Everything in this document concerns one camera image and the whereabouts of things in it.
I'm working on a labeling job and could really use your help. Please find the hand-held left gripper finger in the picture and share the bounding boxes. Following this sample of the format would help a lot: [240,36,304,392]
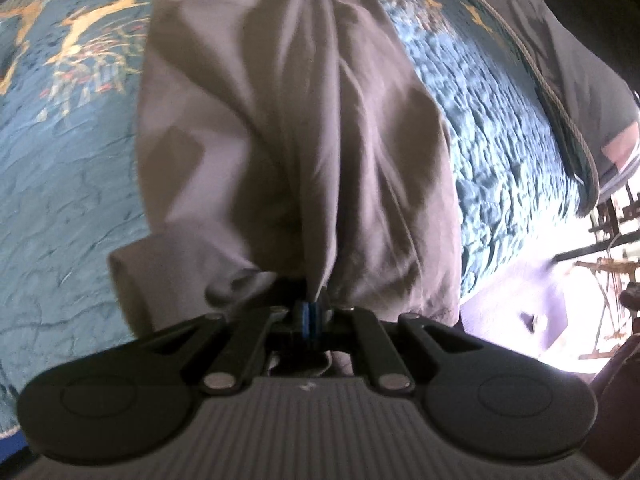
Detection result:
[135,300,310,395]
[309,300,493,395]

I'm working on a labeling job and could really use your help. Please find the grey pants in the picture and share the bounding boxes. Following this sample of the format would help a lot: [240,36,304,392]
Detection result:
[107,0,463,378]

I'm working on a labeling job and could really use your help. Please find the lavender bed sheet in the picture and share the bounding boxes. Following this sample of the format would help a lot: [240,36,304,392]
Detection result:
[460,255,606,376]

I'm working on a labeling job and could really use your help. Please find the blue patterned bedspread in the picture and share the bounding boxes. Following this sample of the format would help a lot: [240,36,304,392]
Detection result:
[0,0,586,433]

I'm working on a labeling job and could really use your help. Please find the wooden rack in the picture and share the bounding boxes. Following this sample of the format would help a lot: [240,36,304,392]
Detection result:
[552,180,640,361]

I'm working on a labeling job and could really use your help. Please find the person's brown clothing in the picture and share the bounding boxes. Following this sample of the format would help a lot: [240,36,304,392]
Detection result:
[587,330,640,480]

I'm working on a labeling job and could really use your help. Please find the pink cloth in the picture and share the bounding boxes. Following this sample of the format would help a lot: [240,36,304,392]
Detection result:
[600,122,640,196]

